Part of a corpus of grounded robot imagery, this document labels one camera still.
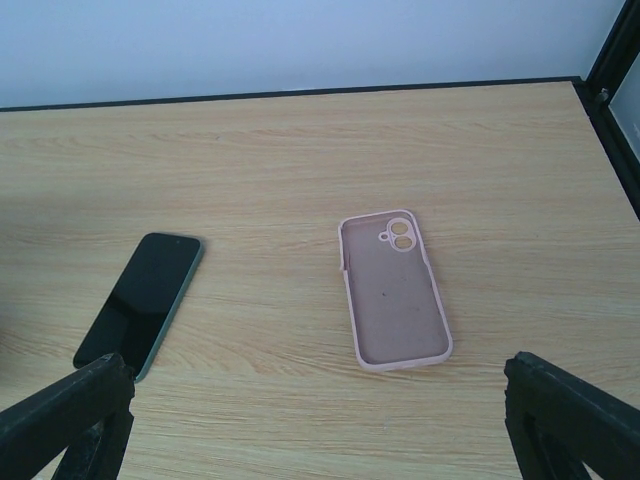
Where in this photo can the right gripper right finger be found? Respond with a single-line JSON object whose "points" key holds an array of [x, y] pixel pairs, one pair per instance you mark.
{"points": [[562, 427]]}

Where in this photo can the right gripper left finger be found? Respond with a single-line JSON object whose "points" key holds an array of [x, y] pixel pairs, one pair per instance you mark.
{"points": [[85, 417]]}

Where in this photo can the dark green phone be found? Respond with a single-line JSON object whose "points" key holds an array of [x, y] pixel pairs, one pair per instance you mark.
{"points": [[141, 306]]}

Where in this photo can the pink phone case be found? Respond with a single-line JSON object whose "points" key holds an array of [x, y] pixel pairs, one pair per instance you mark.
{"points": [[396, 312]]}

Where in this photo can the black aluminium frame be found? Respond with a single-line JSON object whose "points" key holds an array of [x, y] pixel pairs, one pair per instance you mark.
{"points": [[595, 94]]}

